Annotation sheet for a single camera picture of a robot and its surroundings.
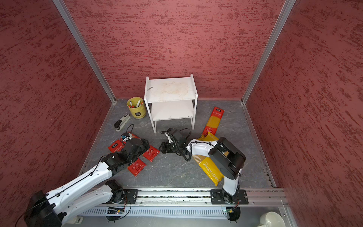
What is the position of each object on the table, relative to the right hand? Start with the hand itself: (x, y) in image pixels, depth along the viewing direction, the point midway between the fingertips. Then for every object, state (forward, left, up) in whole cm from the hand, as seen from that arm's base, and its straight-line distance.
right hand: (163, 151), depth 87 cm
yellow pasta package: (-12, -30, -2) cm, 32 cm away
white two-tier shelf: (+18, -6, +28) cm, 34 cm away
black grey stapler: (+23, +33, +1) cm, 40 cm away
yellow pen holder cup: (+30, +20, +9) cm, 37 cm away
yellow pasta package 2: (+10, -30, -2) cm, 32 cm away
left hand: (0, +11, +7) cm, 13 cm away
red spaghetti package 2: (-9, +16, -2) cm, 18 cm away
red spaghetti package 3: (+24, -36, -5) cm, 44 cm away
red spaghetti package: (-1, +8, -1) cm, 8 cm away
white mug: (-35, -53, +2) cm, 64 cm away
